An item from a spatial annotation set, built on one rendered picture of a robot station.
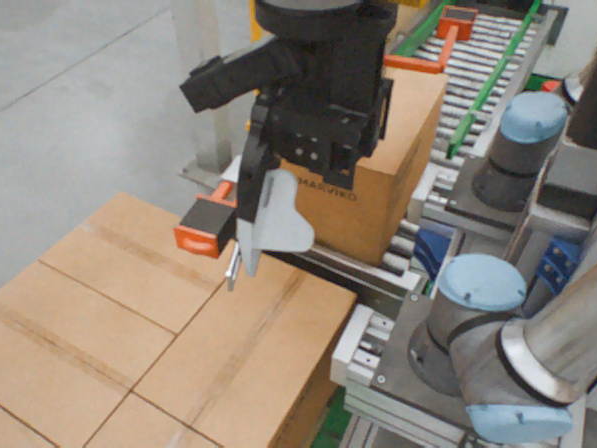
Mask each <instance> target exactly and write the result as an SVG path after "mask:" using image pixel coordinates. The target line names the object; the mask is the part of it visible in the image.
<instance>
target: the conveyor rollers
mask: <svg viewBox="0 0 597 448"><path fill-rule="evenodd" d="M522 23H523V21H520V20H515V19H510V18H504V17H499V16H494V15H489V13H486V14H483V12H478V14H477V18H476V22H474V27H473V30H472V32H471V37H470V41H469V42H464V41H458V40H456V42H455V44H454V47H453V48H452V51H451V54H450V57H449V61H448V64H447V67H446V70H445V73H444V75H448V76H449V79H448V83H447V89H446V93H445V94H444V98H443V102H442V107H441V112H440V116H439V120H438V126H437V130H436V134H435V139H433V144H432V148H433V150H431V153H430V157H429V161H431V162H434V164H438V165H441V166H445V167H449V168H452V169H455V170H458V171H459V169H461V167H462V165H463V161H464V159H462V158H465V157H466V154H467V153H469V154H470V152H471V151H472V149H473V147H474V145H475V143H476V142H477V140H478V137H479V135H480V133H481V131H483V130H484V128H485V126H486V123H487V121H488V119H486V118H483V117H478V116H477V118H476V119H475V121H474V123H473V126H472V127H471V128H470V129H469V131H468V132H467V134H466V136H465V139H464V140H463V142H462V145H461V146H460V147H458V149H457V152H456V154H455V155H454V157H453V159H452V160H447V159H444V157H445V154H444V153H446V148H448V144H449V142H450V140H451V138H452V136H453V134H454V132H455V131H456V129H457V128H459V126H460V123H461V122H462V120H463V118H464V117H465V115H466V113H467V112H468V109H470V107H471V106H472V104H473V102H474V101H475V98H476V96H477V95H478V93H479V91H481V90H482V88H483V86H484V84H485V82H486V81H487V79H488V77H489V76H490V73H492V71H493V70H494V68H495V66H496V65H497V62H498V60H499V59H500V57H502V55H503V54H504V52H505V49H506V48H507V46H508V45H509V43H510V41H512V39H513V37H514V35H515V34H516V32H517V30H518V29H519V26H520V24H522ZM540 25H541V24H536V23H531V24H530V26H529V28H528V31H527V32H526V34H525V36H524V38H523V39H521V42H520V44H519V45H518V47H517V49H516V51H515V53H514V55H513V57H515V58H519V59H522V57H523V56H525V54H526V51H527V49H528V47H529V45H530V43H531V42H532V39H534V37H535V35H536V33H537V31H538V29H539V27H540ZM437 26H438V25H437ZM437 26H436V27H435V28H434V29H433V30H432V32H431V34H430V35H429V36H427V37H426V38H425V40H424V41H423V42H422V43H421V44H420V46H419V47H418V49H416V50H415V51H414V52H413V53H412V54H411V56H410V58H409V59H413V60H420V61H425V62H432V63H437V61H438V59H439V55H440V52H441V50H443V47H444V43H445V41H446V39H444V38H437V37H436V31H437ZM519 63H520V62H517V61H512V60H509V62H508V65H507V67H506V68H505V70H504V72H503V74H501V76H500V78H499V80H498V82H497V83H496V85H495V87H494V89H493V91H491V93H490V95H489V96H488V98H487V101H486V103H485V104H484V106H483V108H482V110H480V113H485V114H488V115H491V114H492V111H494V109H495V107H496V106H497V104H498V102H499V99H500V97H501V95H502V93H504V92H505V90H506V87H507V85H508V83H509V81H510V80H511V78H512V75H513V73H515V71H516V69H517V68H518V66H519ZM439 138H440V139H439ZM442 139H443V140H442ZM445 140H446V141H445ZM464 145H465V146H464ZM467 146H468V147H467ZM434 149H437V151H434ZM438 151H440V152H438ZM441 152H443V153H441ZM455 156H457V157H455ZM458 157H461V158H458ZM431 162H428V167H429V168H432V169H437V170H439V173H440V174H444V175H447V176H452V178H453V177H455V179H456V177H457V174H458V171H455V170H451V169H447V168H444V167H441V166H438V165H434V164H431ZM417 230H418V226H416V225H413V224H409V223H406V220H404V218H402V221H401V223H400V225H399V227H397V229H396V231H399V232H402V234H405V235H407V236H410V237H414V238H416V235H417ZM414 243H415V242H413V241H410V240H407V239H404V238H402V237H399V236H396V235H394V237H393V239H392V241H391V243H390V245H389V248H390V249H393V250H395V251H399V252H401V253H404V254H406V255H409V256H412V252H413V248H414ZM408 265H409V260H406V259H404V258H401V257H399V256H395V255H393V254H390V253H388V252H386V254H385V257H383V259H382V261H381V264H380V266H383V267H386V268H388V269H391V270H393V271H396V272H399V273H402V274H404V272H405V270H406V268H407V267H408Z"/></svg>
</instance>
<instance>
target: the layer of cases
mask: <svg viewBox="0 0 597 448"><path fill-rule="evenodd" d="M181 220H182V217H180V216H177V215H175V214H173V213H170V212H167V211H165V210H163V209H161V208H157V207H155V206H153V205H150V203H148V202H146V201H143V200H140V199H138V198H136V197H133V196H130V195H128V194H126V193H123V192H119V193H118V194H117V195H116V196H114V197H113V198H112V199H111V200H109V201H108V202H106V203H105V204H104V206H102V207H101V208H100V209H99V210H97V211H96V212H94V213H93V214H92V215H90V216H89V217H88V218H87V220H85V221H84V222H83V223H81V224H80V225H78V226H77V227H76V228H75V229H73V230H72V231H71V233H69V234H68V235H66V236H65V237H64V238H63V239H61V240H60V241H58V242H57V243H56V244H54V246H53V247H52V248H51V249H49V250H48V251H46V252H45V253H44V254H42V255H41V256H40V257H39V259H38V260H39V261H34V262H33V263H32V264H30V265H29V266H28V267H27V268H25V269H23V270H22V272H21V273H20V274H18V275H17V276H16V277H15V278H12V279H11V280H10V281H9V282H8V284H6V285H5V286H4V287H3V288H0V448H301V446H302V444H303V442H304V440H305V438H306V436H307V435H308V432H309V430H310V428H312V426H313V425H314V423H315V420H316V418H317V416H318V415H319V413H320V411H321V408H322V406H323V405H324V403H326V401H327V399H328V396H329V395H330V393H331V391H332V389H333V387H334V386H335V383H336V382H334V381H332V380H330V377H331V366H332V356H333V354H334V352H335V350H336V348H337V345H338V343H339V341H340V339H342V337H343V335H344V331H345V330H346V328H347V326H348V324H349V322H350V320H351V317H352V315H353V313H354V311H356V307H355V306H357V298H358V295H357V294H354V293H351V292H349V290H347V289H344V288H341V287H339V286H337V285H334V284H332V283H330V282H326V281H324V280H322V279H320V277H317V276H315V275H312V274H310V273H307V272H305V271H303V270H300V269H297V268H295V267H293V266H290V265H288V264H286V262H282V261H280V260H278V259H276V258H273V257H271V256H268V255H266V254H263V253H261V256H260V259H259V264H258V269H257V273H255V276H254V277H251V276H248V275H247V274H246V272H245V268H244V262H243V260H242V261H240V265H239V269H238V273H237V276H236V281H235V284H234V290H233V292H229V290H227V287H228V282H226V278H225V275H226V274H225V273H226V272H228V269H229V265H230V261H231V258H232V254H233V251H234V247H235V243H236V241H234V240H232V239H231V241H230V242H229V244H228V245H226V247H225V249H224V251H223V252H222V254H221V256H220V257H219V259H214V258H210V257H207V256H201V255H194V254H191V253H189V252H188V251H186V250H181V249H178V248H177V244H176V240H175V235H174V230H173V226H174V224H177V225H178V224H179V223H180V221H181Z"/></svg>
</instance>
